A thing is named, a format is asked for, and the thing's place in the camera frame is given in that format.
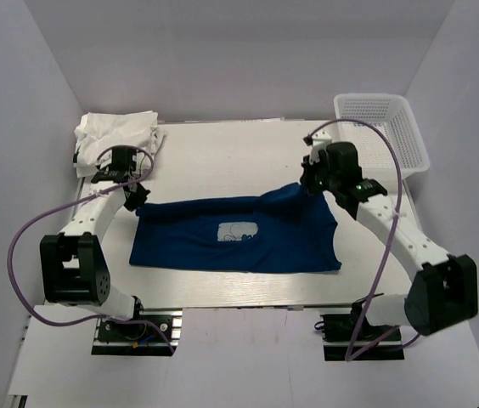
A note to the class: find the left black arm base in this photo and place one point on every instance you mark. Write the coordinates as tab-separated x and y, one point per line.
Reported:
158	336

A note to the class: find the white t shirt stack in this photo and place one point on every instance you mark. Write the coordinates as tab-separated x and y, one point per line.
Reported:
97	132

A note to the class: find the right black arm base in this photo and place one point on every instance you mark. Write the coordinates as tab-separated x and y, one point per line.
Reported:
336	327

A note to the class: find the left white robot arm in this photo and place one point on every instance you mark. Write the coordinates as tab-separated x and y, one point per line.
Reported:
74	269

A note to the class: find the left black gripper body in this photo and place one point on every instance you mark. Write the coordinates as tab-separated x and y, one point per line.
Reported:
136	199

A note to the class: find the blue printed t shirt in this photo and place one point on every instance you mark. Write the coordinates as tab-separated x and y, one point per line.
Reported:
283	231

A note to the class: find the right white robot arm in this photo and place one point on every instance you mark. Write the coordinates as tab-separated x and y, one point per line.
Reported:
443	289

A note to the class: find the white perforated plastic basket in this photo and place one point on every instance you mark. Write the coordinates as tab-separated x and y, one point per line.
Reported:
392	116

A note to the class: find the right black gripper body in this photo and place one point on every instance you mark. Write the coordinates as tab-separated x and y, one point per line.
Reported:
318	178

